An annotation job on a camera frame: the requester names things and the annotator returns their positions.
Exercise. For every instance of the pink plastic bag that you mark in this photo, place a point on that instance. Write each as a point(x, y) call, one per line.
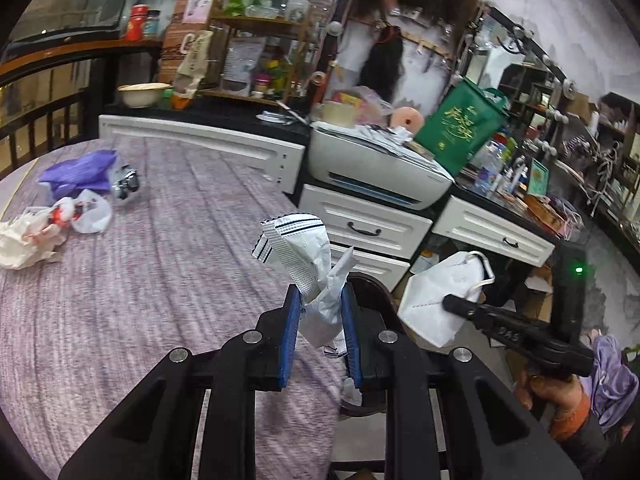
point(370, 102)

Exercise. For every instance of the white striped wrapper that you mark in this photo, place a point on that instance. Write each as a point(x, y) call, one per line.
point(305, 260)

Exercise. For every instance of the black hanging wig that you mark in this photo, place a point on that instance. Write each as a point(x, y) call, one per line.
point(382, 67)

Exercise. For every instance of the purple satin cloth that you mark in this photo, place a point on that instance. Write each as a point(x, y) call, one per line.
point(612, 380)

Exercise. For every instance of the white face mask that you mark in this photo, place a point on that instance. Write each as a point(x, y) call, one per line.
point(435, 295)

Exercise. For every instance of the cardboard box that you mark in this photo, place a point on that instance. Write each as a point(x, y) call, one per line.
point(537, 290)

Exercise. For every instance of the cream bowl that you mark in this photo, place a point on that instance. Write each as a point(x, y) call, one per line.
point(142, 95)

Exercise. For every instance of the dark lidded jar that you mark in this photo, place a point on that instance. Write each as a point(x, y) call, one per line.
point(152, 24)

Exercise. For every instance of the white cabinet panel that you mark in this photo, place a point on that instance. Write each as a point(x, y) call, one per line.
point(200, 147)

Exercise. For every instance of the wooden shelf rack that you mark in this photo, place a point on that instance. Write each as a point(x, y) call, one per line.
point(260, 22)

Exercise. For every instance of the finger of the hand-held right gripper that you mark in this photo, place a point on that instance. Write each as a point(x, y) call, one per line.
point(470, 312)

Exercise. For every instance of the person's right hand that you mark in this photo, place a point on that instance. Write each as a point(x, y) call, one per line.
point(550, 400)

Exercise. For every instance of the kraft paper bag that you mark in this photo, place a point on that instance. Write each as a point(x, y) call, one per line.
point(192, 60)

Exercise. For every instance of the red tin can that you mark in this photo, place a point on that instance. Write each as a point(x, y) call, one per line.
point(136, 22)

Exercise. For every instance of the crumpled clear plastic wrapper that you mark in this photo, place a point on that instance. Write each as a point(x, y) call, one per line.
point(126, 185)

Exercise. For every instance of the crumpled white tissue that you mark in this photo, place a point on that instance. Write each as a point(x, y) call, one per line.
point(25, 245)

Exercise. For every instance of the white plastic bag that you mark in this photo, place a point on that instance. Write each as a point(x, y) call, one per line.
point(92, 215)

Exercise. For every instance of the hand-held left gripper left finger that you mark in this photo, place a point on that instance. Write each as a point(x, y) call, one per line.
point(292, 335)

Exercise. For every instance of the white printer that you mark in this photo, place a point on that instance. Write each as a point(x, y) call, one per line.
point(370, 175)

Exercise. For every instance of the teal picture frame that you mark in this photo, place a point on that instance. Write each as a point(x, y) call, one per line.
point(539, 177)

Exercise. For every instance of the black railing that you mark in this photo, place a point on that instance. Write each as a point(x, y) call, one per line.
point(45, 115)

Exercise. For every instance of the green paper bag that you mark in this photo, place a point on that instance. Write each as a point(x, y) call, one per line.
point(460, 125)

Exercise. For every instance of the wooden ledge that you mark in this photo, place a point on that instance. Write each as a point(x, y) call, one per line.
point(75, 52)

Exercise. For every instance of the pile of papers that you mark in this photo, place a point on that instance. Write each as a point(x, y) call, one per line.
point(390, 140)

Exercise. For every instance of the clear water bottle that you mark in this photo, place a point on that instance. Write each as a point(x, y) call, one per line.
point(487, 167)

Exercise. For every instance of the peach foam roll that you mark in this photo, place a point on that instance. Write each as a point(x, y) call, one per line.
point(407, 120)

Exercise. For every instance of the person's right forearm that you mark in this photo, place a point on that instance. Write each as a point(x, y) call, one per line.
point(580, 445)

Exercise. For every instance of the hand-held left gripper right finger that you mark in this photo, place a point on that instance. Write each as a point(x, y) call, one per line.
point(351, 340)

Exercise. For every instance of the brown box with cup print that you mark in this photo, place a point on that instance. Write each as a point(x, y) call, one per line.
point(172, 35)

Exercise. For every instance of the purple plastic bag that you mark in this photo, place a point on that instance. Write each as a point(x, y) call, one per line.
point(80, 172)

